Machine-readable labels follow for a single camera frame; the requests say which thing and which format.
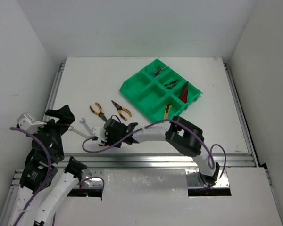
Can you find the yellow utility knife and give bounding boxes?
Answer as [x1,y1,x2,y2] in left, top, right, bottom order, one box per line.
[163,104,172,119]

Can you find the blue red handle screwdriver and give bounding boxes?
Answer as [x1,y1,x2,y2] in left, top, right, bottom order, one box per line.
[150,65,170,78]

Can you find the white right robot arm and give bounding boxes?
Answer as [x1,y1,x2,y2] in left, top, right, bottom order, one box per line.
[103,116,220,186]

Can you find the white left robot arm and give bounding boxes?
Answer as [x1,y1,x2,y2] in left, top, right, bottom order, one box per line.
[8,105,87,226]

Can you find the silver open-end wrench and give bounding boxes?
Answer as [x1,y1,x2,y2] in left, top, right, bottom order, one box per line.
[67,126,93,139]
[79,118,93,137]

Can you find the yellow long-nose pliers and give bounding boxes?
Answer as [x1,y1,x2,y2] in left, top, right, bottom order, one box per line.
[89,102,107,122]

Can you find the yellow combination pliers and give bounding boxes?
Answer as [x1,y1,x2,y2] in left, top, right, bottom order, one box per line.
[111,100,132,121]

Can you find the green six-compartment organizer tray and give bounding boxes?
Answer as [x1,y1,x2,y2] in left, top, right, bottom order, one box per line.
[120,59,202,122]

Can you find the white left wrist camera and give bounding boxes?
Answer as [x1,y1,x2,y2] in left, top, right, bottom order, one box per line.
[17,112,46,133]

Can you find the aluminium front rail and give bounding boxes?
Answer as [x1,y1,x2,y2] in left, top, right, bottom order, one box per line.
[74,153,258,169]

